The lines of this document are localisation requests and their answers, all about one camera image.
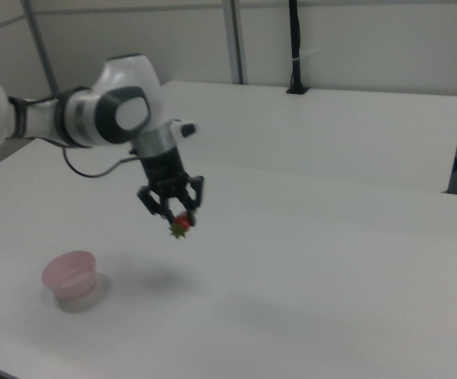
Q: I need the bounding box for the pink plastic bowl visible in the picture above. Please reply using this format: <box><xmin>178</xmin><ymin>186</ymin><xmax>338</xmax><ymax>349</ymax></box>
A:
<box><xmin>40</xmin><ymin>250</ymin><xmax>100</xmax><ymax>306</ymax></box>

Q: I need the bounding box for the grey metal frame post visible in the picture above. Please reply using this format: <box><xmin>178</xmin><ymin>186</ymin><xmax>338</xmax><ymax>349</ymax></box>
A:
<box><xmin>223</xmin><ymin>0</ymin><xmax>250</xmax><ymax>85</ymax></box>

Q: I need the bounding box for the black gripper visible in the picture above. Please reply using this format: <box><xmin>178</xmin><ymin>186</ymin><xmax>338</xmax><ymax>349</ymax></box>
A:
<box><xmin>136</xmin><ymin>148</ymin><xmax>206</xmax><ymax>229</ymax></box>

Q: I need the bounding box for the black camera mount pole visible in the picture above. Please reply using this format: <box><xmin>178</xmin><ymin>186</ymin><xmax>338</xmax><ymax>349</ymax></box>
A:
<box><xmin>285</xmin><ymin>0</ymin><xmax>313</xmax><ymax>96</ymax></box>

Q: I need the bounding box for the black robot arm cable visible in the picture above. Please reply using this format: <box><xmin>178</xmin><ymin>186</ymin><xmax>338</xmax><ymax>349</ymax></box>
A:
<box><xmin>61</xmin><ymin>143</ymin><xmax>144</xmax><ymax>180</ymax></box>

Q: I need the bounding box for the white side table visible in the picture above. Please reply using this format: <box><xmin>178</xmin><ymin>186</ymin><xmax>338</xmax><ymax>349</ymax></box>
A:
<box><xmin>159</xmin><ymin>80</ymin><xmax>457</xmax><ymax>195</ymax></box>

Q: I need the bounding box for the red toy strawberry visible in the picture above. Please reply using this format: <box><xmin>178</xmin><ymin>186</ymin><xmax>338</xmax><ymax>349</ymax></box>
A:
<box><xmin>167</xmin><ymin>210</ymin><xmax>193</xmax><ymax>241</ymax></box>

